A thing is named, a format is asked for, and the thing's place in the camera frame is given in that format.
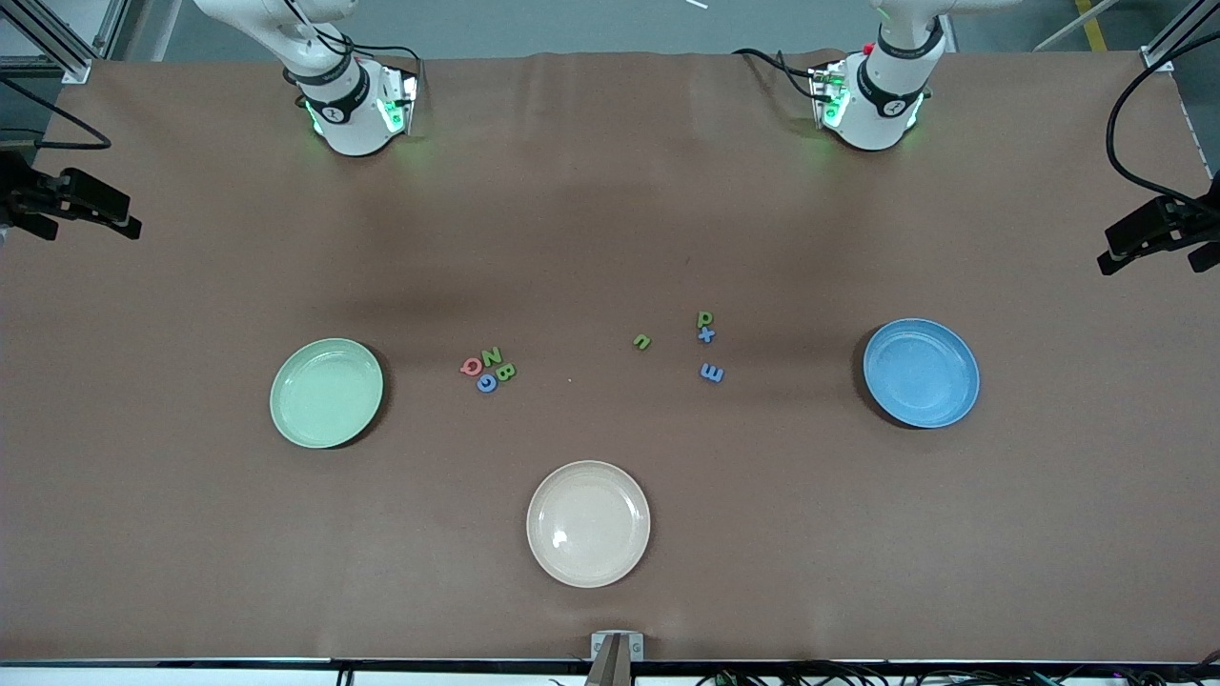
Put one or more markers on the grey metal clamp bracket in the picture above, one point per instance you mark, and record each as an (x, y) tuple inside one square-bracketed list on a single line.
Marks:
[(598, 648)]

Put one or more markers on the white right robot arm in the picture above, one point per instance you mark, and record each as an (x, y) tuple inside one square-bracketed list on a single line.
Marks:
[(353, 105)]

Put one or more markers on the aluminium frame profile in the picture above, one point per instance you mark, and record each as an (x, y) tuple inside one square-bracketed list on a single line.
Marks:
[(1156, 59), (71, 69)]

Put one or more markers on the light green plate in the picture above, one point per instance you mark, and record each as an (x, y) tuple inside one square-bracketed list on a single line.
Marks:
[(326, 393)]

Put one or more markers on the red letter Q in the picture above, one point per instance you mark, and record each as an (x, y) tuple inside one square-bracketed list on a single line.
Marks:
[(464, 366)]

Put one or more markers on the aluminium camera post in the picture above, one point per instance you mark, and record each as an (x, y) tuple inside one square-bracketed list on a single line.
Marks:
[(610, 672)]

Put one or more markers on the white table front rail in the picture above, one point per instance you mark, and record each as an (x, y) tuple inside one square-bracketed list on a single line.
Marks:
[(191, 678)]

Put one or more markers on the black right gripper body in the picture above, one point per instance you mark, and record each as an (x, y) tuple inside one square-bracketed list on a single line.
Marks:
[(40, 196)]

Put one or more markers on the blue letter G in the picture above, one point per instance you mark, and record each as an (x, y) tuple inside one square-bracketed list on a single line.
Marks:
[(479, 384)]

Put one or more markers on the green letter B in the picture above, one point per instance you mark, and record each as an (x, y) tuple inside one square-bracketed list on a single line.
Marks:
[(505, 373)]

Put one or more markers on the beige plate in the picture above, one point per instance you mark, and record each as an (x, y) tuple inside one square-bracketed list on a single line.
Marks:
[(588, 524)]

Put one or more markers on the blue plate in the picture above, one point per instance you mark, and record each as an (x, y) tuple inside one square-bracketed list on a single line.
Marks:
[(921, 373)]

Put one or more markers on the brown table cover sheet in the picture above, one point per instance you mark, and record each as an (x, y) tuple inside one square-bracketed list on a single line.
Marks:
[(610, 238)]

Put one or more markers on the blue letter m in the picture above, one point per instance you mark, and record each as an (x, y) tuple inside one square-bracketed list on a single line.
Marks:
[(711, 373)]

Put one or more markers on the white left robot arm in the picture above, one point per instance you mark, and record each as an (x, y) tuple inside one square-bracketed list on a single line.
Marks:
[(877, 105)]

